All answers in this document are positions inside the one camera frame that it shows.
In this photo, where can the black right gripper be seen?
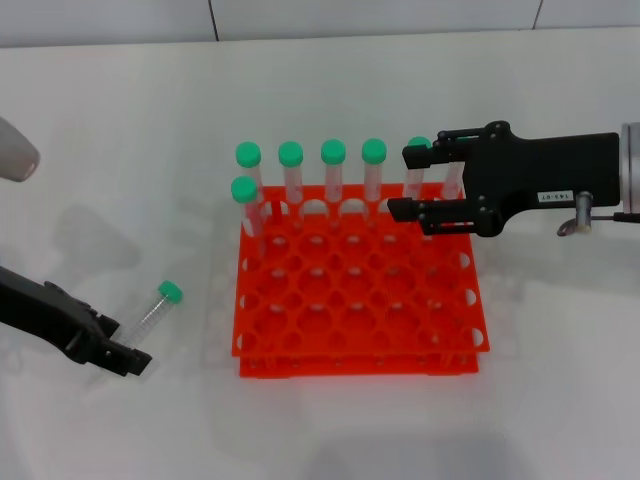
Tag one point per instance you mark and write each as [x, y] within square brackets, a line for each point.
[540, 170]

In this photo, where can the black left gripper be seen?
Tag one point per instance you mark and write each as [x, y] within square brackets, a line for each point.
[35, 310]

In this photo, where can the green capped clear test tube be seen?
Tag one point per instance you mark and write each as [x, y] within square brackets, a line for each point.
[244, 190]
[451, 180]
[414, 182]
[333, 151]
[248, 153]
[170, 292]
[374, 151]
[291, 153]

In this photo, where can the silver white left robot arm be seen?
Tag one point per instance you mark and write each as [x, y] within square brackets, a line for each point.
[15, 155]

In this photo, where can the orange test tube rack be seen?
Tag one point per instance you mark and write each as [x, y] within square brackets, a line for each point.
[350, 300]

